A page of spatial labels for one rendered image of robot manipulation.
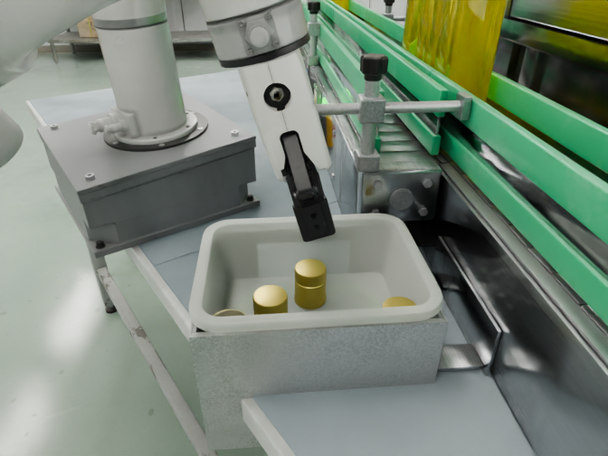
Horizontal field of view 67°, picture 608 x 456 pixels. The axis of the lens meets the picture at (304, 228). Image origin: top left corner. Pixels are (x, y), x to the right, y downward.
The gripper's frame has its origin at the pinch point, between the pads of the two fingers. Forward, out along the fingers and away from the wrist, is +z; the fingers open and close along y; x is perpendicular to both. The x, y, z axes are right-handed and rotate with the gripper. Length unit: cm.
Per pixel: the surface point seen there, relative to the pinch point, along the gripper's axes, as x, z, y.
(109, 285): 70, 52, 81
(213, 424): 14.7, 14.1, -10.6
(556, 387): -13.8, 9.9, -18.5
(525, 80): -37.8, 6.1, 31.3
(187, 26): 98, 36, 609
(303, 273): 2.7, 6.8, -1.0
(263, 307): 6.9, 5.9, -5.7
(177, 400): 44, 59, 35
